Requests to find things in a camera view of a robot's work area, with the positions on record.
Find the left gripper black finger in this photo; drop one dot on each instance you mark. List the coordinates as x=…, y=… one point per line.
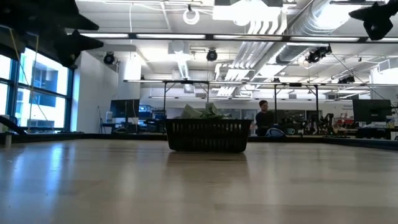
x=84, y=23
x=76, y=46

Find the person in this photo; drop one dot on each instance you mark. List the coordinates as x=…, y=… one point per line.
x=264, y=119

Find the green stevia sweetener packet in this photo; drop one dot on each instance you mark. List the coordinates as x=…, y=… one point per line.
x=214, y=110
x=190, y=112

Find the black ceiling camera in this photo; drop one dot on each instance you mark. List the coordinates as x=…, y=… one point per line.
x=211, y=55
x=109, y=58
x=317, y=54

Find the black slotted plastic basket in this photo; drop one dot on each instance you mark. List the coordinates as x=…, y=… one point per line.
x=208, y=137

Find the black background frame stand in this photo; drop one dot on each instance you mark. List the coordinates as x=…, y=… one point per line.
x=186, y=82
x=275, y=102

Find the blue framed window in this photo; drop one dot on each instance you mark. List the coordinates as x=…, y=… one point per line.
x=40, y=109

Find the black computer monitor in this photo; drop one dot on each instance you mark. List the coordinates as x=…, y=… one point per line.
x=371, y=110
x=124, y=108

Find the long ceiling light strip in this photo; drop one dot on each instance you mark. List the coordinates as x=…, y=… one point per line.
x=171, y=36

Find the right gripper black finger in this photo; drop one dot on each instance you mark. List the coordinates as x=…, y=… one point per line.
x=373, y=11
x=377, y=29

